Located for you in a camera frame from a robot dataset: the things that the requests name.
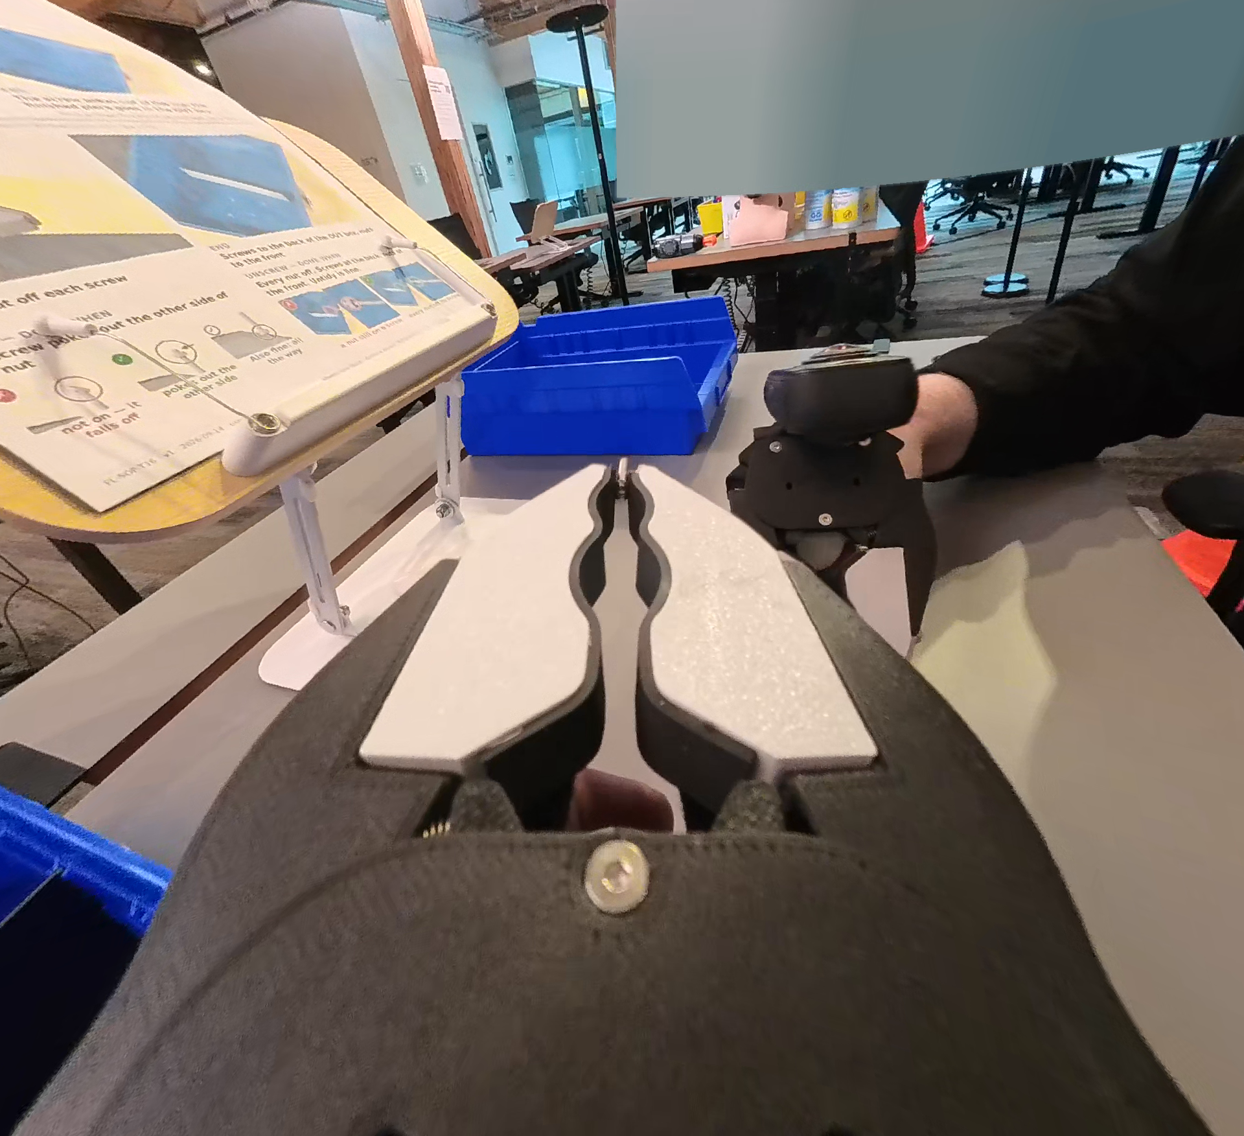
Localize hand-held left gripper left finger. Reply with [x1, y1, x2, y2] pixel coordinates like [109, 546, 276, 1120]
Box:
[358, 464, 618, 831]

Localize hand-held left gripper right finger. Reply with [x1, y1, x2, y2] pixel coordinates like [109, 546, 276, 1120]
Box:
[636, 464, 881, 830]

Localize blue plastic bin with dividers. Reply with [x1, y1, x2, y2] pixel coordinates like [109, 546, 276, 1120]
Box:
[0, 785, 175, 1089]

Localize person's right forearm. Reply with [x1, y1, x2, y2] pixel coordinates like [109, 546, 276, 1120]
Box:
[929, 138, 1244, 482]

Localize person's right hand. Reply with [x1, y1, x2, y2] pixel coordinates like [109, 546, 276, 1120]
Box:
[893, 372, 980, 482]

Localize white stand leg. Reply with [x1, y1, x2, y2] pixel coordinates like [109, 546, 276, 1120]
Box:
[434, 377, 468, 525]
[281, 466, 355, 640]

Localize pink beige object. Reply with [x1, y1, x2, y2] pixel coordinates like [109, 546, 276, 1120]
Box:
[729, 193, 792, 248]

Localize white page holder ledge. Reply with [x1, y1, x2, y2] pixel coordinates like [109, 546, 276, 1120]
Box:
[223, 304, 500, 478]

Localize printed instruction sheet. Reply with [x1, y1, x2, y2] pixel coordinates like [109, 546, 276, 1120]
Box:
[0, 0, 487, 516]

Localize instruction board on white stand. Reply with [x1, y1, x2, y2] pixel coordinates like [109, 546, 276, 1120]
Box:
[0, 0, 523, 546]

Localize black floor lamp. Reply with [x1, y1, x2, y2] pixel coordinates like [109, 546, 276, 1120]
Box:
[545, 3, 626, 301]

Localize white paper notice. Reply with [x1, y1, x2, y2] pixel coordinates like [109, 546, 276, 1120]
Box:
[423, 64, 465, 138]

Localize wooden pillar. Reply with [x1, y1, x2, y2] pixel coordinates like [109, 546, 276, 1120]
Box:
[362, 0, 494, 258]

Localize black stanchion post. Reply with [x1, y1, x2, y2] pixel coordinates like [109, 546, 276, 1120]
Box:
[980, 169, 1034, 298]

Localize metal wire page clip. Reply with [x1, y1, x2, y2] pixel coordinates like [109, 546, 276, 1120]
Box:
[383, 234, 491, 309]
[38, 314, 286, 433]

